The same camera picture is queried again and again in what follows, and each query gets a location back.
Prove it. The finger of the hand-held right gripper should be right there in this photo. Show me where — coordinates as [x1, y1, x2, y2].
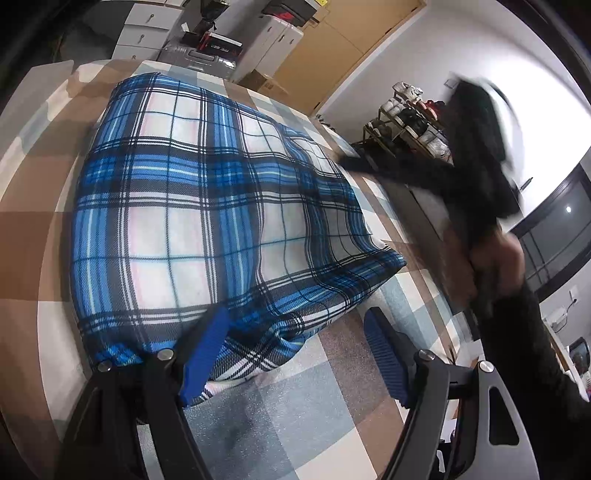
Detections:
[342, 154, 455, 195]

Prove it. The person's right hand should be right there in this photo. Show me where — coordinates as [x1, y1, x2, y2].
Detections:
[462, 228, 525, 308]

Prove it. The black box with red stripe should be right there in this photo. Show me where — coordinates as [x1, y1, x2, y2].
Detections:
[201, 32, 243, 54]

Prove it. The blue white plaid shirt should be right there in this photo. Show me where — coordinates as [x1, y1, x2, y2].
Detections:
[69, 71, 407, 407]

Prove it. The black red shoe box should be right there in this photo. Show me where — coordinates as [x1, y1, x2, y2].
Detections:
[263, 0, 319, 21]

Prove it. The small cardboard box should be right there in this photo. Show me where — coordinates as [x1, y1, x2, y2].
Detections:
[238, 69, 289, 97]

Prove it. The dark framed window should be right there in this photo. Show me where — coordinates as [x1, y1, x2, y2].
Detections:
[512, 161, 591, 301]

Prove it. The wooden door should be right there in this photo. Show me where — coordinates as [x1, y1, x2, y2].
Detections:
[272, 0, 428, 116]

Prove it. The bed with checked sheet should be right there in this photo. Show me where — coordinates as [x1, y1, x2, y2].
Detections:
[0, 58, 485, 480]

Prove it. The wooden shoe rack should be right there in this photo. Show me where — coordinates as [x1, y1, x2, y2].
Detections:
[383, 80, 451, 158]

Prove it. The bamboo shoe rack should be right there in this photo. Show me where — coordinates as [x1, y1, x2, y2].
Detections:
[362, 99, 455, 162]

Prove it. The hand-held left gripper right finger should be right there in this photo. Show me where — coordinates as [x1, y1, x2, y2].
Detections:
[364, 307, 541, 480]

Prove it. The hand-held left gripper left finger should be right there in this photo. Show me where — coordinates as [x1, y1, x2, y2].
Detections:
[58, 305, 232, 480]

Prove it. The silver suitcase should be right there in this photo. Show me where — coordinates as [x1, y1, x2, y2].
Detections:
[157, 41, 243, 75]

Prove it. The white cabinet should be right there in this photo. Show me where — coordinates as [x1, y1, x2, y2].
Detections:
[231, 14, 305, 84]

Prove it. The person's right forearm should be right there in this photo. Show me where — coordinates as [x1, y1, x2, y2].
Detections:
[471, 281, 591, 425]

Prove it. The white desk with drawers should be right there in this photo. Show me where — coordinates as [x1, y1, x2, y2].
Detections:
[113, 0, 185, 61]

